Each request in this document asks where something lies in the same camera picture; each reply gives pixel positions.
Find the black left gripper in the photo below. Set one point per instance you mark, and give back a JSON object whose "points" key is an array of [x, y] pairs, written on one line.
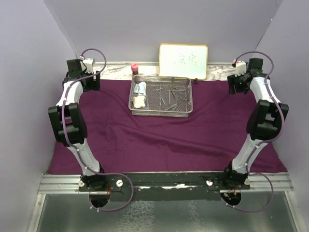
{"points": [[94, 84]]}

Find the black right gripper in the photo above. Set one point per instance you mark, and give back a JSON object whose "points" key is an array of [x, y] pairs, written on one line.
{"points": [[232, 80]]}

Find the metal mesh tray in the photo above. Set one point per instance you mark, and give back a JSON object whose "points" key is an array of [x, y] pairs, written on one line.
{"points": [[154, 109]]}

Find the purple cloth wrap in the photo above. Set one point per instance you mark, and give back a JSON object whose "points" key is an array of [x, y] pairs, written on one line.
{"points": [[207, 140]]}

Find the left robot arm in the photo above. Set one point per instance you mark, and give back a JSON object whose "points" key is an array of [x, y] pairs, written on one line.
{"points": [[69, 126]]}

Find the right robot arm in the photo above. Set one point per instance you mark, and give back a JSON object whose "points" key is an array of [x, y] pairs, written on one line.
{"points": [[264, 124]]}

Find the pink lid spice bottle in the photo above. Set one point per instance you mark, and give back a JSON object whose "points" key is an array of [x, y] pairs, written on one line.
{"points": [[135, 68]]}

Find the white gauze bag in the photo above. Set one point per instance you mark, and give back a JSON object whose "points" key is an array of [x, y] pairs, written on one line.
{"points": [[140, 102]]}

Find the steel clamp right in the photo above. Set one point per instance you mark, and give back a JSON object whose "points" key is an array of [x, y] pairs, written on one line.
{"points": [[181, 93]]}

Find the yellow framed whiteboard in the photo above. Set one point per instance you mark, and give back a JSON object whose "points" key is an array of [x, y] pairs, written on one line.
{"points": [[183, 60]]}

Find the steel tweezers front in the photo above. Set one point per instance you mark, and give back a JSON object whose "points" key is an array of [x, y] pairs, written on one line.
{"points": [[172, 107]]}

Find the steel forceps left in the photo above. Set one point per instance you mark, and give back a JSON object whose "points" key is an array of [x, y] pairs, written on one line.
{"points": [[158, 90]]}

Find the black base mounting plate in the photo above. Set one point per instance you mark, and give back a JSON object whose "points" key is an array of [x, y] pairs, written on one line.
{"points": [[120, 189]]}

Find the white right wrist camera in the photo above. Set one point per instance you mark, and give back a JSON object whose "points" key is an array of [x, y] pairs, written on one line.
{"points": [[240, 67]]}

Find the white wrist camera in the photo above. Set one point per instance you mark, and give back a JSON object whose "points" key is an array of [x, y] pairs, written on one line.
{"points": [[240, 67], [88, 65]]}

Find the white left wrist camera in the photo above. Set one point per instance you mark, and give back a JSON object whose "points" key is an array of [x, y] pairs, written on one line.
{"points": [[88, 65]]}

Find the aluminium frame rail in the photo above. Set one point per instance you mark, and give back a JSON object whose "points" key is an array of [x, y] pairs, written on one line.
{"points": [[70, 184]]}

